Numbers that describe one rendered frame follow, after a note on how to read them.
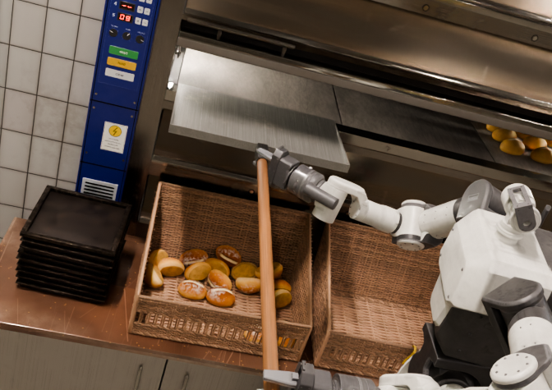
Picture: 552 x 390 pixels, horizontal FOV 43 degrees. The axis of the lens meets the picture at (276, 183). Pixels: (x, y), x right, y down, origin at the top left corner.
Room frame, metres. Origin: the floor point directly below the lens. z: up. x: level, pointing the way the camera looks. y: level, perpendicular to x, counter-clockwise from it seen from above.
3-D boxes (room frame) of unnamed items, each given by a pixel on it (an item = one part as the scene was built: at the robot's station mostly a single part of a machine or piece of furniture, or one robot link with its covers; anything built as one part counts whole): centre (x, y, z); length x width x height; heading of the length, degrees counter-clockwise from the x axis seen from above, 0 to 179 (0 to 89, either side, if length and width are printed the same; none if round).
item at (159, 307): (1.89, 0.07, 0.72); 0.56 x 0.49 x 0.28; 102
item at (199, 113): (2.04, 0.11, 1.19); 0.55 x 0.36 x 0.03; 101
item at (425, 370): (1.41, -0.62, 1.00); 0.28 x 0.13 x 0.18; 101
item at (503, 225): (1.40, -0.53, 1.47); 0.10 x 0.07 x 0.09; 3
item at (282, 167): (1.76, -0.03, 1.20); 0.12 x 0.10 x 0.13; 66
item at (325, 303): (2.00, -0.53, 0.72); 0.56 x 0.49 x 0.28; 100
